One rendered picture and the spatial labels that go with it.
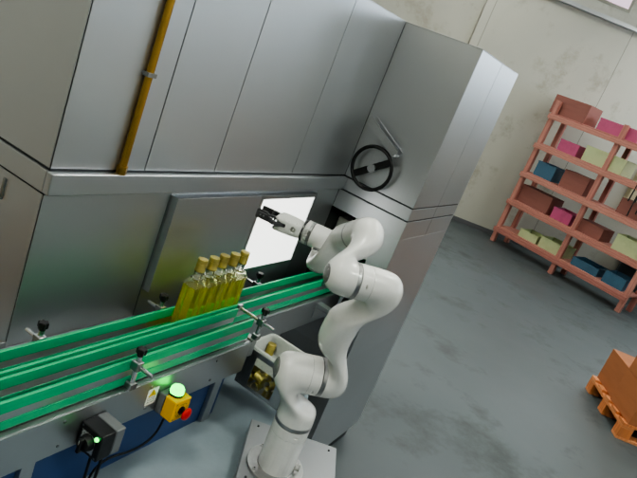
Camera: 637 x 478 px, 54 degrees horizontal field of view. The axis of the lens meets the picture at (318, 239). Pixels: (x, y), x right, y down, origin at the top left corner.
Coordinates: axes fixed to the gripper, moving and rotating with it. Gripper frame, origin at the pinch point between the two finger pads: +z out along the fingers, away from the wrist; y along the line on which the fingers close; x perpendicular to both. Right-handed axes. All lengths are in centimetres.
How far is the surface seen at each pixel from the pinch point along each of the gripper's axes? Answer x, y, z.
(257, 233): -16.9, 26.3, 6.7
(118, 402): -47, -64, 3
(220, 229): -13.1, 1.5, 13.4
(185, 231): -12.3, -16.9, 18.5
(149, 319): -37, -34, 14
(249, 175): 7.4, 10.1, 12.5
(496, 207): -101, 1000, -148
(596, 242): -70, 853, -301
